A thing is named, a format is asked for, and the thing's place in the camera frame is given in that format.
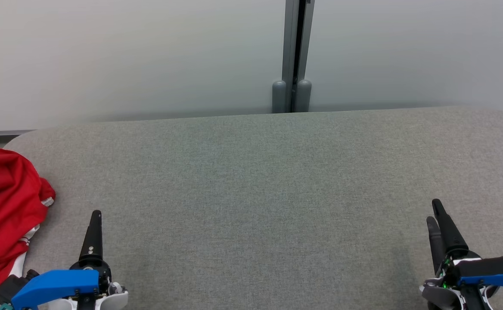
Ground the left gripper blue white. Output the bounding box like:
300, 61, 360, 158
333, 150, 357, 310
11, 210, 128, 310

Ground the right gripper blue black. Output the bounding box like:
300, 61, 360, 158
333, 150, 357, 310
419, 199, 503, 310

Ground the red basketball jersey number 23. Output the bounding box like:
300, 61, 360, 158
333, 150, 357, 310
0, 146, 56, 267

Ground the grey partition post double foot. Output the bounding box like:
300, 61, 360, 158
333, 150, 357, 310
272, 0, 316, 114

